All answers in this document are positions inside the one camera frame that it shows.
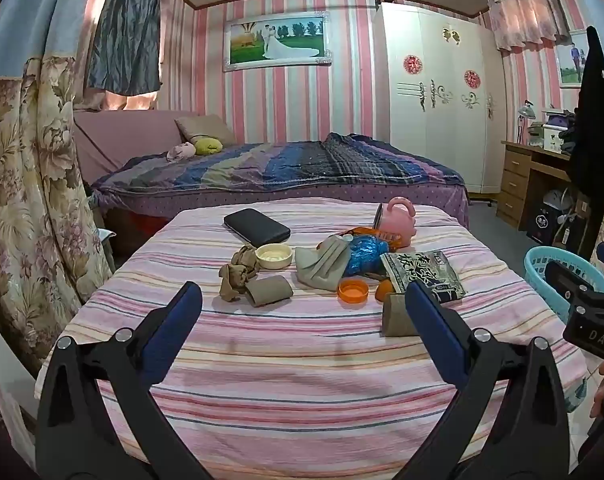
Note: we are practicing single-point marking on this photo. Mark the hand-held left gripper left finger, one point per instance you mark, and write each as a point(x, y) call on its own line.
point(169, 330)

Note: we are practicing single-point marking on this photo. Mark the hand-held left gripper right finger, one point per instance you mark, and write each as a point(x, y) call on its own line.
point(434, 330)

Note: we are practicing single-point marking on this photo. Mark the turquoise plastic basket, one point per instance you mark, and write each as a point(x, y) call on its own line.
point(537, 270)

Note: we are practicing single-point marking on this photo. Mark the black and white snack packet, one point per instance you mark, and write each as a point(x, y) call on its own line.
point(422, 272)

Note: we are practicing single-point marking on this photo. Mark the orange fruit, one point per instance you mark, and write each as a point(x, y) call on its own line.
point(383, 291)

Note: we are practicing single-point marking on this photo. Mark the brown stockings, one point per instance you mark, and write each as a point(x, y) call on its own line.
point(237, 272)

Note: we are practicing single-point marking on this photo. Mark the orange bottle cap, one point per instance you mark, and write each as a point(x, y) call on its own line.
point(353, 291)

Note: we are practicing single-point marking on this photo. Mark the blue foil wrapper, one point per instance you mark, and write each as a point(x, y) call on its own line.
point(364, 255)

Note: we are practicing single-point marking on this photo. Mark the orange net bag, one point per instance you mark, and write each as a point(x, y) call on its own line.
point(354, 232)

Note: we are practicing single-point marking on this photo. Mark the cream round bowl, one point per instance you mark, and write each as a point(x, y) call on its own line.
point(273, 257)

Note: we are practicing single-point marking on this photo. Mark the grey cloth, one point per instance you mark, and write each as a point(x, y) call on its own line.
point(322, 265)

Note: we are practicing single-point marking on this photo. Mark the black box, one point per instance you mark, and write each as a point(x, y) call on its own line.
point(539, 222)

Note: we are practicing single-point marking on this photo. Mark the white electric fan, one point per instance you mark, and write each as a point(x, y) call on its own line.
point(557, 197)

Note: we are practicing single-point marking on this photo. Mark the dark hanging coat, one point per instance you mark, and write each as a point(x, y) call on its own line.
point(589, 160)

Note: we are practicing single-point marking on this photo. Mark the pink mug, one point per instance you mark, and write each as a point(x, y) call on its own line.
point(399, 225)

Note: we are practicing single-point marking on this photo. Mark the wooden desk with drawers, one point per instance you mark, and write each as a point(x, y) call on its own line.
point(514, 180)

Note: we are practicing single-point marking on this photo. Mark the pink striped table cloth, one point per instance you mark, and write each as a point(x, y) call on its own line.
point(292, 360)

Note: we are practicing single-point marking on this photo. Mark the white box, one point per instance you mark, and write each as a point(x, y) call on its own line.
point(554, 137)

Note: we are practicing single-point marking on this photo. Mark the black wallet case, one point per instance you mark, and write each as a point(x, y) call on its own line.
point(257, 227)

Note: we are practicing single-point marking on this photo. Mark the desk lamp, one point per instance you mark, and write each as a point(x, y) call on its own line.
point(524, 112)

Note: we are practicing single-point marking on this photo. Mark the purple bed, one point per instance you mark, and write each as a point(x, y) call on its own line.
point(282, 197)

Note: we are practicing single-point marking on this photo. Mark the pink plush toy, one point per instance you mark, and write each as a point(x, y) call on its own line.
point(179, 152)

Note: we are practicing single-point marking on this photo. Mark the yellow plush toy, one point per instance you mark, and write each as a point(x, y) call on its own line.
point(208, 146)

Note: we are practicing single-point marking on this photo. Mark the white wardrobe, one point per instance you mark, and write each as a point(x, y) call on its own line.
point(432, 135)

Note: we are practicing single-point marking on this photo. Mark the striped purple blue quilt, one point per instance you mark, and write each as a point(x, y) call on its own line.
point(282, 165)

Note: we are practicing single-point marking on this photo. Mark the floral curtain with blue top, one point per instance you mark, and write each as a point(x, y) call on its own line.
point(27, 185)

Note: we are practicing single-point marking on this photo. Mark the beige pillow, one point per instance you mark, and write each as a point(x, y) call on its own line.
point(204, 127)

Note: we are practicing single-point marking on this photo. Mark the pink sheer curtain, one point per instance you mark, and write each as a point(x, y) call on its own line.
point(137, 102)

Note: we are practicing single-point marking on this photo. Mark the pink curtain valance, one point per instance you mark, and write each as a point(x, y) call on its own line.
point(527, 20)

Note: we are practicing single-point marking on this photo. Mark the grey curtain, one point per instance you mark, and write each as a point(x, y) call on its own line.
point(124, 35)

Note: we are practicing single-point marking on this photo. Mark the framed wedding photo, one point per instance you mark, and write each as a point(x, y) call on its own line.
point(277, 42)

